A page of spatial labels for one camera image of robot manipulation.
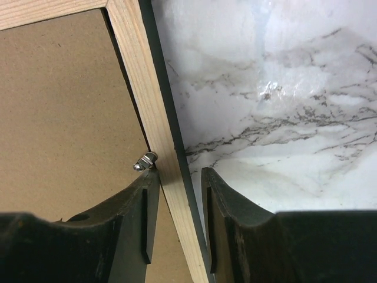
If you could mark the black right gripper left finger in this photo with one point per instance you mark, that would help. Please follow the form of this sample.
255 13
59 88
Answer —
111 242

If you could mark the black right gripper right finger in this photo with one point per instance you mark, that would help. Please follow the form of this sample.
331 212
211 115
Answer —
250 244

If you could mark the brown cardboard backing sheet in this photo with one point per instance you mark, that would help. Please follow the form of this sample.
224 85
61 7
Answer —
70 131

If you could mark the rectangular picture frame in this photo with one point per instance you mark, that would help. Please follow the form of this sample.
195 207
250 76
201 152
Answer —
136 34

